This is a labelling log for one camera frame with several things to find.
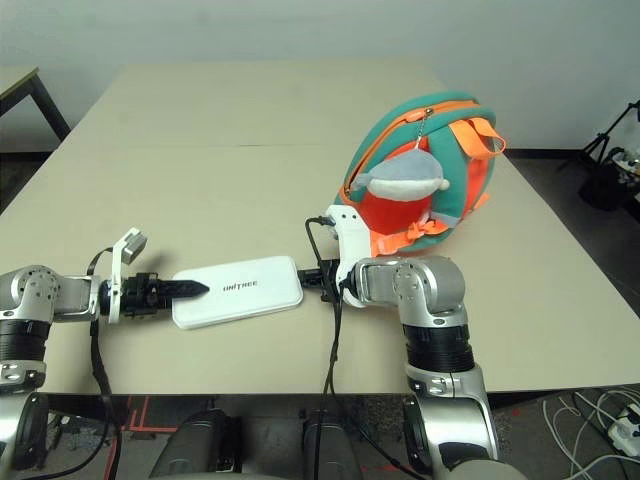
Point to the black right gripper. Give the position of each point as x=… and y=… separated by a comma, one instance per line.
x=331, y=280

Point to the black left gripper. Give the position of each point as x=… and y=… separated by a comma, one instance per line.
x=142, y=296

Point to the white Unitree pencil case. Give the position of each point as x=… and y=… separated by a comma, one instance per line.
x=240, y=292

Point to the teal and orange backpack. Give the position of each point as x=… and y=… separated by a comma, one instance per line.
x=460, y=165

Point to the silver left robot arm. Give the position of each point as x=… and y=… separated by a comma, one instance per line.
x=35, y=295

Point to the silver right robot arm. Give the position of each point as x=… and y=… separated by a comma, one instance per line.
x=430, y=295

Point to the grey white plush dolphin charm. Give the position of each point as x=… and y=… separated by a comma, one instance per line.
x=405, y=175

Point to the dark grey robot left leg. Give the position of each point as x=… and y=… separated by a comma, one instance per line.
x=200, y=445

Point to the dark grey robot leg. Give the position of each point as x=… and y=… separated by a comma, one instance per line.
x=200, y=445
x=332, y=445

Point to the dark grey robot right leg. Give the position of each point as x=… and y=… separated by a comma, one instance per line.
x=332, y=445

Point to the beige robot torso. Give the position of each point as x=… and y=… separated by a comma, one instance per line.
x=490, y=471

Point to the black tripod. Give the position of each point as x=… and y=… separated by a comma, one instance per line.
x=607, y=140

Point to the white power strip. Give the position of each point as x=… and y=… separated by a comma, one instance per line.
x=625, y=430

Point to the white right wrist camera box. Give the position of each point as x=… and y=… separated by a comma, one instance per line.
x=352, y=240

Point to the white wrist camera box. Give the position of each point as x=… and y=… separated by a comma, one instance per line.
x=131, y=247
x=352, y=240

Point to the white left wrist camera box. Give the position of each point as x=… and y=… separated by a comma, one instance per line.
x=131, y=247

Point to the beige side table black frame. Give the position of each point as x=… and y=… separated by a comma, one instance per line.
x=30, y=87

